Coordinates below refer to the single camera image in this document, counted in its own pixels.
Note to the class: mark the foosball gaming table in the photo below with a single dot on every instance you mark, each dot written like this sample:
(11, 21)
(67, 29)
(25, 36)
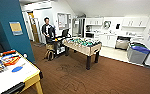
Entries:
(82, 45)

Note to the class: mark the black monitor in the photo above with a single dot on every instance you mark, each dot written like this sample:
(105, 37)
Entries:
(65, 32)

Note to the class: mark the black built-in microwave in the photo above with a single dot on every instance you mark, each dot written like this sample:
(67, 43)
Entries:
(90, 34)

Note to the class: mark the cardboard box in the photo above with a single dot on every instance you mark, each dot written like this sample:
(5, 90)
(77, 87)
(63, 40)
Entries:
(50, 46)

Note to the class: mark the person in dark shirt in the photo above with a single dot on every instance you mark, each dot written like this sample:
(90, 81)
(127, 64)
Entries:
(47, 30)

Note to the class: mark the white two-door sink cabinet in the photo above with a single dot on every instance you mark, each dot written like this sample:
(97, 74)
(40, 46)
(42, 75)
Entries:
(107, 40)

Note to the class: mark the brown wooden door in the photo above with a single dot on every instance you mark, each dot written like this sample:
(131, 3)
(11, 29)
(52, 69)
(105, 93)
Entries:
(33, 26)

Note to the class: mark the white pillar outlet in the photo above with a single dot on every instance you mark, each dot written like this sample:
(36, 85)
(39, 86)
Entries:
(25, 55)

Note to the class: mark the grey bin with green lid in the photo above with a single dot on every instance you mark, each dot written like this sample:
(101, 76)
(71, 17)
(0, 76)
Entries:
(136, 43)

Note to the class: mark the yellow pillar sign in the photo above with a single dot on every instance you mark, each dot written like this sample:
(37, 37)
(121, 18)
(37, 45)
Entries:
(16, 28)

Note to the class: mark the grey bin with blue lid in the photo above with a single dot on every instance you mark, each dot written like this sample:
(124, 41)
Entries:
(137, 55)

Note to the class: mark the red and black pack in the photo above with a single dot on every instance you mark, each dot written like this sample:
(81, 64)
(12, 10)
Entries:
(7, 52)

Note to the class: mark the white work table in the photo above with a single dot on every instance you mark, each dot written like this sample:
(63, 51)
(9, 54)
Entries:
(7, 78)

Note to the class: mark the framed wall board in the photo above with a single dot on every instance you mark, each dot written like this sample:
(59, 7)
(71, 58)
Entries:
(62, 20)

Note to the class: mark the white two-door wall cabinet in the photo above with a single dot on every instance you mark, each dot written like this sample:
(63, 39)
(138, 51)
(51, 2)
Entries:
(94, 21)

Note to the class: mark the black wall soap dispenser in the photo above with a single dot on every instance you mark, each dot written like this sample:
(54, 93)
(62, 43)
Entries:
(117, 26)

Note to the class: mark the white three-door wall cabinet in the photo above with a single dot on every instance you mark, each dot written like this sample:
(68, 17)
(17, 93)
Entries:
(134, 22)

